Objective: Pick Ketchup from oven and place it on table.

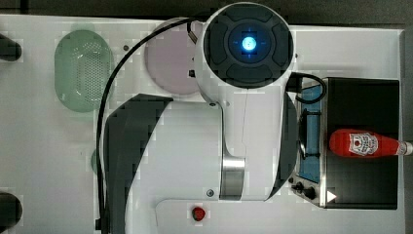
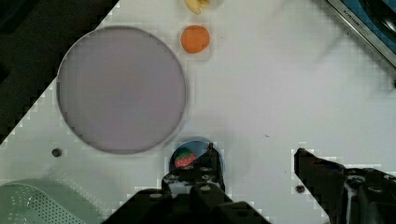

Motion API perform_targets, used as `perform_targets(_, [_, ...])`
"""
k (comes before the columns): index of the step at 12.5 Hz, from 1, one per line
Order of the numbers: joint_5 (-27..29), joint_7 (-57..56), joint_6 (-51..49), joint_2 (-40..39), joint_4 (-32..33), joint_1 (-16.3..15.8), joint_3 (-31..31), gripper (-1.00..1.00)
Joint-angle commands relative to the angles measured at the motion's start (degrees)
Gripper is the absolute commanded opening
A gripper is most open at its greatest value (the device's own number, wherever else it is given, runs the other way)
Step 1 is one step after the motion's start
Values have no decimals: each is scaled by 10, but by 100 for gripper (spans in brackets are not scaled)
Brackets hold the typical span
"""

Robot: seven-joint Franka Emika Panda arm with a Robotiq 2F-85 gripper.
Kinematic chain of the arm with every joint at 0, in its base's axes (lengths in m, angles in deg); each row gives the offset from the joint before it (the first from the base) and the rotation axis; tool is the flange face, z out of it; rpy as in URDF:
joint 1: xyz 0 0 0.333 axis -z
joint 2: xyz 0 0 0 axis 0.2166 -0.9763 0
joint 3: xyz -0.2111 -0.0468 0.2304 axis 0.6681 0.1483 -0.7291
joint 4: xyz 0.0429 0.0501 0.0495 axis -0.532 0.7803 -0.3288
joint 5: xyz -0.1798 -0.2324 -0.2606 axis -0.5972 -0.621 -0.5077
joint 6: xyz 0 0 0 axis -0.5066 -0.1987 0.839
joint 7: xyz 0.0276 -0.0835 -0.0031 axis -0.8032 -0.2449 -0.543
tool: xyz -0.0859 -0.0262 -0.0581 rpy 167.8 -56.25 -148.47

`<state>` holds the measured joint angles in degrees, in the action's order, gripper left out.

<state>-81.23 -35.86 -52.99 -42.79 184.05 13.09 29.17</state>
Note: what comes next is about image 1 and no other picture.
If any black toaster oven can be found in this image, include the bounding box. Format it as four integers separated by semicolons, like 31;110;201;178
288;78;399;210

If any lilac round plate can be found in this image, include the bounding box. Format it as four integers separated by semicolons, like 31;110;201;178
144;21;202;96

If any green mug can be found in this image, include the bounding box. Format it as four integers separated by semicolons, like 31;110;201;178
90;150;97;174

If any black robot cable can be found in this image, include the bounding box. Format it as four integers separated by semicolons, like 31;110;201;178
94;17;208;234

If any green perforated colander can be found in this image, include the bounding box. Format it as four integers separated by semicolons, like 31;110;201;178
55;30;114;113

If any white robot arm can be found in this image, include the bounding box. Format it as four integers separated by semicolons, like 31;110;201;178
103;2;297;234

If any red ketchup bottle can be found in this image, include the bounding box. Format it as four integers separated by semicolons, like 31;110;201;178
328;129;413;158

